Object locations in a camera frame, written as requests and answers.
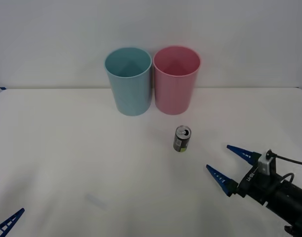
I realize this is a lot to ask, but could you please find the pale blue plastic bin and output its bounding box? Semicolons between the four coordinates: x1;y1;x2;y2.
104;47;153;117

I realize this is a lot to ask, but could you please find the pink plastic bin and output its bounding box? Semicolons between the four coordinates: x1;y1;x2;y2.
152;45;202;116

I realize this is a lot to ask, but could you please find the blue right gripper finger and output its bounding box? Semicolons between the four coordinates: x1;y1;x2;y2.
206;164;240;198
226;145;262;167

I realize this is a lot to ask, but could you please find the black drink can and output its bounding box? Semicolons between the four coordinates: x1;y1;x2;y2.
173;125;192;153

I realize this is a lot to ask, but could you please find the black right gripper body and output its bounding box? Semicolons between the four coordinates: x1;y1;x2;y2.
235;160;284;207

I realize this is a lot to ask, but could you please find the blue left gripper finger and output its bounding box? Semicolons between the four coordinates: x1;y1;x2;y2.
0;207;26;237

